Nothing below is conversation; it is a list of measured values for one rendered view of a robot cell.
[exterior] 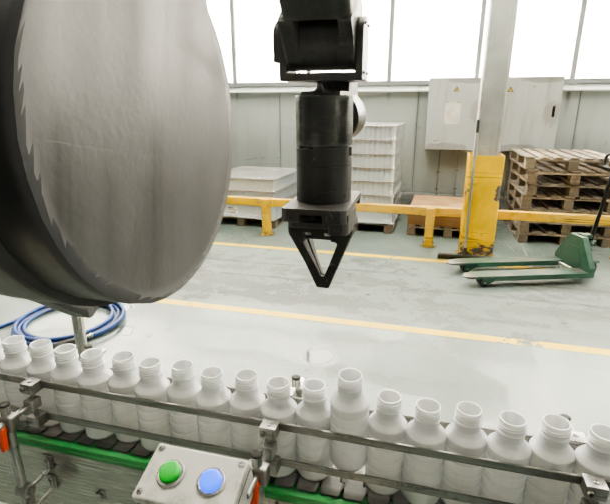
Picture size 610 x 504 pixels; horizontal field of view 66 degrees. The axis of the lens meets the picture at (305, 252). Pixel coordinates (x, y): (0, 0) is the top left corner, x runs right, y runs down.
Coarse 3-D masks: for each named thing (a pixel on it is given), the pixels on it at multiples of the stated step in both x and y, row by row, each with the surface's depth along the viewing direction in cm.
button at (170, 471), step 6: (168, 462) 64; (174, 462) 64; (162, 468) 63; (168, 468) 63; (174, 468) 63; (180, 468) 63; (162, 474) 62; (168, 474) 62; (174, 474) 62; (180, 474) 63; (162, 480) 62; (168, 480) 62; (174, 480) 62
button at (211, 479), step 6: (204, 474) 62; (210, 474) 62; (216, 474) 62; (204, 480) 61; (210, 480) 61; (216, 480) 61; (222, 480) 62; (204, 486) 61; (210, 486) 60; (216, 486) 61; (210, 492) 60
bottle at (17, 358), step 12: (12, 336) 89; (12, 348) 87; (24, 348) 88; (12, 360) 87; (24, 360) 88; (12, 372) 87; (24, 372) 88; (12, 384) 88; (12, 396) 88; (24, 396) 89; (24, 420) 90
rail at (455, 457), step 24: (48, 384) 83; (168, 408) 78; (192, 408) 76; (120, 432) 82; (144, 432) 81; (312, 432) 72; (336, 432) 71; (240, 456) 77; (432, 456) 67; (456, 456) 66; (360, 480) 72; (384, 480) 71; (576, 480) 63
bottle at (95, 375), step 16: (96, 352) 85; (96, 368) 82; (80, 384) 82; (96, 384) 82; (80, 400) 84; (96, 400) 83; (96, 416) 84; (112, 416) 86; (96, 432) 85; (112, 432) 86
